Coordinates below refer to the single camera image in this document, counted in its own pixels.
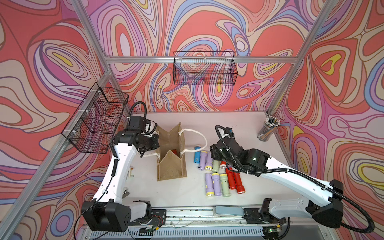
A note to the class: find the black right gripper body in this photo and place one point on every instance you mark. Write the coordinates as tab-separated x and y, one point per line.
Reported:
218	156

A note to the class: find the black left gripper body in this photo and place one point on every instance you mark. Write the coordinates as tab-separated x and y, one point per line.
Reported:
149	143

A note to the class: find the purple flashlight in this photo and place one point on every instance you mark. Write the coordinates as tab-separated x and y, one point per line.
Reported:
209	185
209	162
203	160
216	184

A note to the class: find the blue flashlight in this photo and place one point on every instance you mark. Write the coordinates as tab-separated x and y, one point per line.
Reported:
197	155

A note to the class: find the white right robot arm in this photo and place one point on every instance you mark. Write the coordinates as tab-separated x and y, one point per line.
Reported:
316	201

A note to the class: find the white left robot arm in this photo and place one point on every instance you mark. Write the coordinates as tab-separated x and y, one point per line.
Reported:
105	212

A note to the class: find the red white flashlight upper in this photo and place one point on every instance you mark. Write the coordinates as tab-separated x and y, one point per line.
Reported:
222	167

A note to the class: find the green flashlight upper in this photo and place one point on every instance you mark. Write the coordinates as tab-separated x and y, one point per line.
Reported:
216	166

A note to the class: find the green flashlight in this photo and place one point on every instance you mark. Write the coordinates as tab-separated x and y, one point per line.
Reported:
216	166
225	185

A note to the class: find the green flashlight lower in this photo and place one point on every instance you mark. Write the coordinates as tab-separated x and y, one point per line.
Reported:
225	185

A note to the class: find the metal cup with pencils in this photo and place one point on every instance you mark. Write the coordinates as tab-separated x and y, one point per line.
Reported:
268	128

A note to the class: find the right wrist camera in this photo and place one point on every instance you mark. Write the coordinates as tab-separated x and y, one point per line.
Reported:
228	132

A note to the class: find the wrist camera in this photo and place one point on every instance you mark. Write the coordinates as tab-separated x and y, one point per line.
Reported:
141	124
228	132

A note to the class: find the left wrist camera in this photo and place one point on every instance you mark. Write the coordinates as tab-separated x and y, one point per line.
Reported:
141	124

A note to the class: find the black wire basket left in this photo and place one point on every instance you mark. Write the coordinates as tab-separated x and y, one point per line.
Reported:
96	119

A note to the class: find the black wire basket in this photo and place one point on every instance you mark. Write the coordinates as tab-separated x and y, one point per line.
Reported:
204	68
96	119

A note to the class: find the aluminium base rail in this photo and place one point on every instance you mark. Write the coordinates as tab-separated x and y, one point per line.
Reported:
203	223

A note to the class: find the black wire basket back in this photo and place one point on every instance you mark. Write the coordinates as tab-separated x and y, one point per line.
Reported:
204	68

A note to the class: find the aluminium frame post left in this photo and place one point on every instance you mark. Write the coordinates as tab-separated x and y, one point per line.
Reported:
108	76

